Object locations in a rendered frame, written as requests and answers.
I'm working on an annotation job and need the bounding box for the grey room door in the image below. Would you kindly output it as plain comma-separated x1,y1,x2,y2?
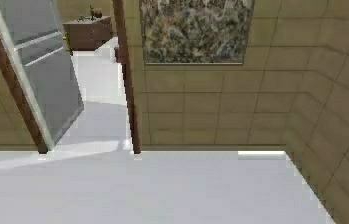
0,0,85,152

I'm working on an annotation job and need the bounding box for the brown wooden cabinet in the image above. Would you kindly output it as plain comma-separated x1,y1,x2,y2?
62,15,114,52

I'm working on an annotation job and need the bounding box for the small dark house plant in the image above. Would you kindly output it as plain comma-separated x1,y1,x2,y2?
76,4,96,23

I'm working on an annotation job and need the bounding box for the mottled framed wall picture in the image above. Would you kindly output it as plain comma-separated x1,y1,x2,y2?
139,0,256,66

